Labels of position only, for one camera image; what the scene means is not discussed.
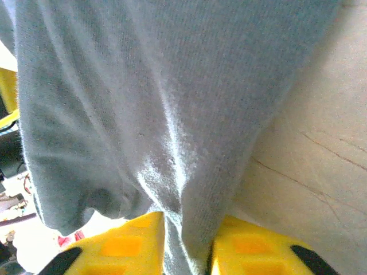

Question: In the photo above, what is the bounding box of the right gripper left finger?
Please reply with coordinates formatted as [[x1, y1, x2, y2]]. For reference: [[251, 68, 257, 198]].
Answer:
[[42, 211, 167, 275]]

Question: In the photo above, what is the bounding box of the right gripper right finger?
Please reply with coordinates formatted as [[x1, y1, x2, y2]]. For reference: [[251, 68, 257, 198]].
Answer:
[[206, 214, 341, 275]]

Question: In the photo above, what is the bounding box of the grey-blue t-shirt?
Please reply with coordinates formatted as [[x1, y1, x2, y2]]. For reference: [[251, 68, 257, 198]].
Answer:
[[0, 0, 348, 275]]

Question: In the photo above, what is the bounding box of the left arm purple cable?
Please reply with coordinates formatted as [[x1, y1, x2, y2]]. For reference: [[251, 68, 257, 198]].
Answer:
[[0, 212, 38, 227]]

